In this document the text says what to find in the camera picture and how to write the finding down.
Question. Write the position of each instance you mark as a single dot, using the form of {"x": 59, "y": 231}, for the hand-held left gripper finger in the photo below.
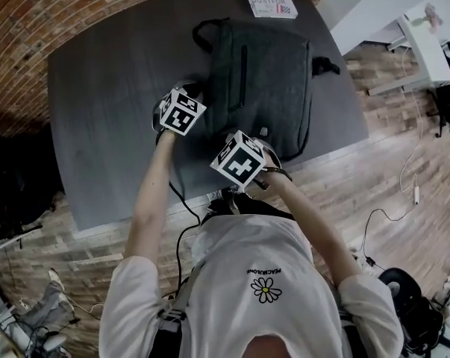
{"x": 190, "y": 87}

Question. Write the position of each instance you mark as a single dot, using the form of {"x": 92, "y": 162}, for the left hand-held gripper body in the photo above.
{"x": 181, "y": 114}

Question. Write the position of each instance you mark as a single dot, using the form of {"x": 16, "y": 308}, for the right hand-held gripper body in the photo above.
{"x": 239, "y": 164}

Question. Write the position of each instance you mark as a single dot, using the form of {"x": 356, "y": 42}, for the dark grey fabric backpack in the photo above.
{"x": 269, "y": 80}

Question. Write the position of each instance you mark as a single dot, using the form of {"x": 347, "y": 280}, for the person's left forearm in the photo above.
{"x": 150, "y": 200}

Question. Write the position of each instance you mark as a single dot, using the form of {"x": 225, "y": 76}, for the person's right forearm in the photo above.
{"x": 310, "y": 229}

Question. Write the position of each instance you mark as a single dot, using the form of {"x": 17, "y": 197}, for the person's white shoe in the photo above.
{"x": 219, "y": 196}

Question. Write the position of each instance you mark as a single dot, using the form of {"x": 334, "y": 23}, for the person's black trousers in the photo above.
{"x": 254, "y": 207}

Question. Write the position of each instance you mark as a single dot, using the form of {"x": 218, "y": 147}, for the white flower print t-shirt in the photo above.
{"x": 247, "y": 304}

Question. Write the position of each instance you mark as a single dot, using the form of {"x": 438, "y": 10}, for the slim white power strip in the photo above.
{"x": 416, "y": 195}

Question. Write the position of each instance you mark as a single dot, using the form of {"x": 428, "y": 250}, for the black round stool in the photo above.
{"x": 407, "y": 297}

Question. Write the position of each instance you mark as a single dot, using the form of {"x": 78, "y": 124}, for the white side table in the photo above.
{"x": 426, "y": 54}

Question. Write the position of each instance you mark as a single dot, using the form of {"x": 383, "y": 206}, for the pink flowers in vase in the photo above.
{"x": 430, "y": 15}

